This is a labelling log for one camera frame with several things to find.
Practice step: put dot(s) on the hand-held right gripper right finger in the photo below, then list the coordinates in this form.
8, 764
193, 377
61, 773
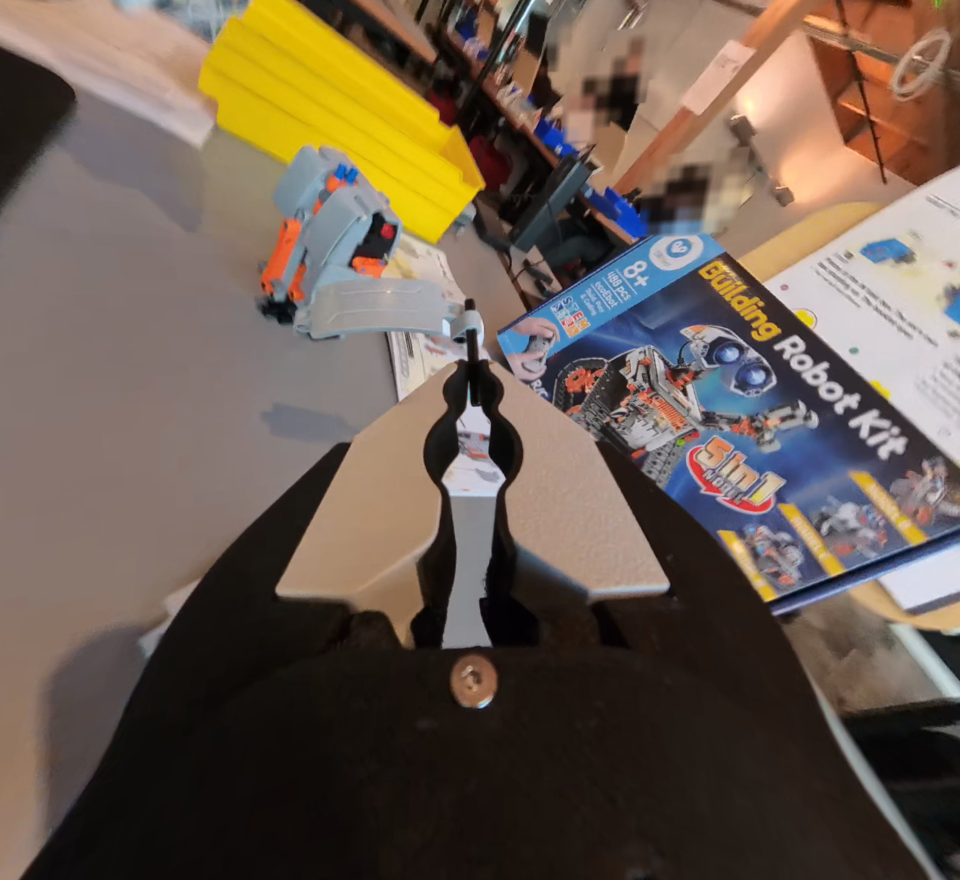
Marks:
577, 520

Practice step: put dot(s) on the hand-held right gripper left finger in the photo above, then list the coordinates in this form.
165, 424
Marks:
360, 512

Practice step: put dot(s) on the grey curved panel assembly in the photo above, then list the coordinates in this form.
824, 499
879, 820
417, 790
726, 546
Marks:
375, 306

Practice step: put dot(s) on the grey orange toy robot body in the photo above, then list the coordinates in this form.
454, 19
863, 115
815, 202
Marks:
337, 220

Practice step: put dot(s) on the sticker sheet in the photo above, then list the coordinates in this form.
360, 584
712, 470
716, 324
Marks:
420, 366

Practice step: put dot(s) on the robot kit box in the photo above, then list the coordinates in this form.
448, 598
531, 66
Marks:
675, 340

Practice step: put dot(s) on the yellow plastic bin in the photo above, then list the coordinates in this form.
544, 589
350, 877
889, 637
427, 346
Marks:
322, 92

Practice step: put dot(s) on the wooden post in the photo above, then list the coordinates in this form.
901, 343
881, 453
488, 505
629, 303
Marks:
750, 47

